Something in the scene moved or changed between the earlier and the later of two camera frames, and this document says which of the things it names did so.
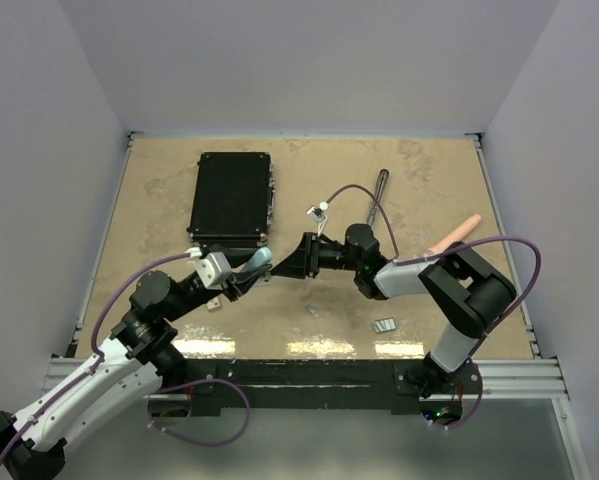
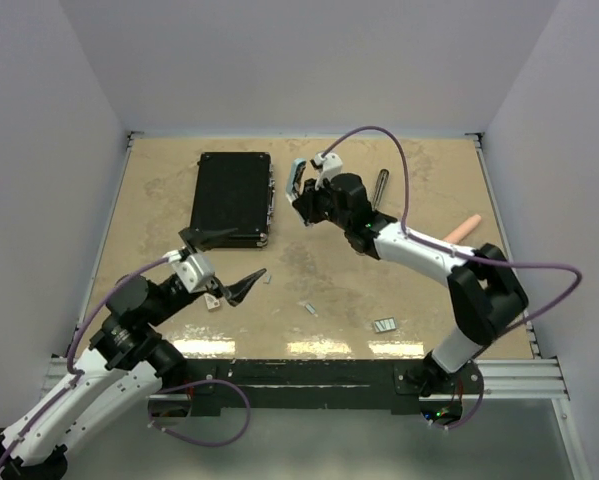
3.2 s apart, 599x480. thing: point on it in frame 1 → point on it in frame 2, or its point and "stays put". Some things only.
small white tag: x=215 y=303 stays put
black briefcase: x=234 y=199 stays put
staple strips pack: x=384 y=325 stays put
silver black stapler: x=380 y=187 stays put
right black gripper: x=305 y=262 → x=307 y=204
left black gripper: x=239 y=255 → x=238 y=289
